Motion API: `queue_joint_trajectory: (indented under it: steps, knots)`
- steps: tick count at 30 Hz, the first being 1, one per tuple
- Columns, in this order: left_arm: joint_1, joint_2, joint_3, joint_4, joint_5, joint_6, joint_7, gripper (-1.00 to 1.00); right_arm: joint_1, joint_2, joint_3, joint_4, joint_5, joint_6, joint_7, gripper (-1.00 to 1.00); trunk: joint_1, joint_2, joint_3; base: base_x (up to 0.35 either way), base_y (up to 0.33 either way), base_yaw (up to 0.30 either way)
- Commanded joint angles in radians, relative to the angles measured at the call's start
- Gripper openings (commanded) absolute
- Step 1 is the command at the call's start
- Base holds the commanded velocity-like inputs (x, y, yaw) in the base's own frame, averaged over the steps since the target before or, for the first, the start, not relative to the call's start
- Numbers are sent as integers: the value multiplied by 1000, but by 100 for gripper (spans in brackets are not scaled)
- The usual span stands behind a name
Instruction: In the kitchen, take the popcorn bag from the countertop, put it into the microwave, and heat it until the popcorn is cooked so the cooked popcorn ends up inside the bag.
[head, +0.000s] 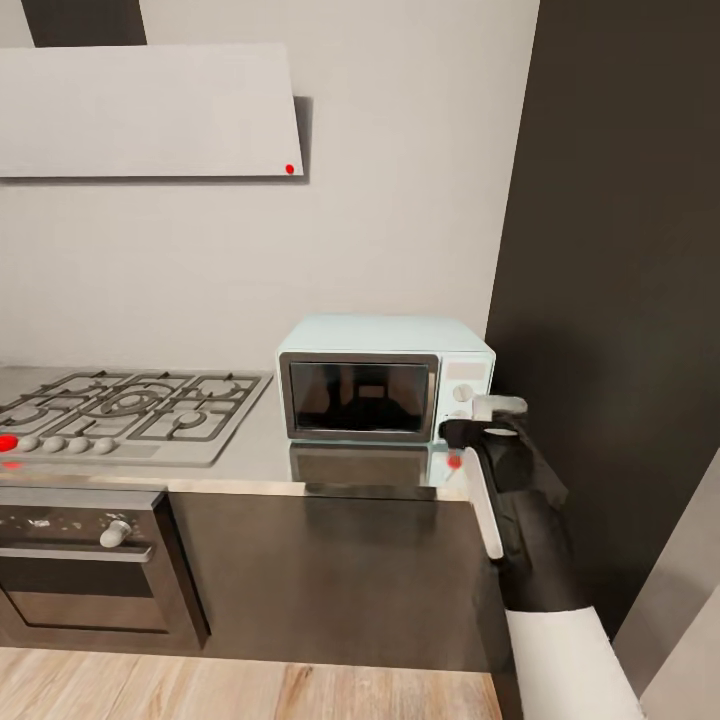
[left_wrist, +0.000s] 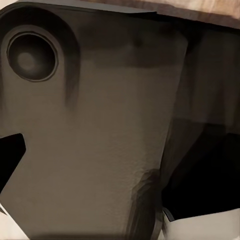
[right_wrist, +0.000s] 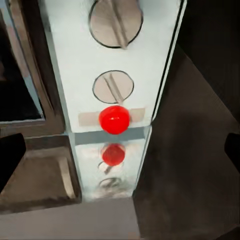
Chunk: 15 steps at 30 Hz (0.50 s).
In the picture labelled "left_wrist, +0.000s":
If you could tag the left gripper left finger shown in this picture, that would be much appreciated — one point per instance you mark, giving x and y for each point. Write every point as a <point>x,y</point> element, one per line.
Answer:
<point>12,149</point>

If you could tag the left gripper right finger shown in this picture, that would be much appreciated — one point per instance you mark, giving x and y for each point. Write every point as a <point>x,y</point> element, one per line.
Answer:
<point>232,149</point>

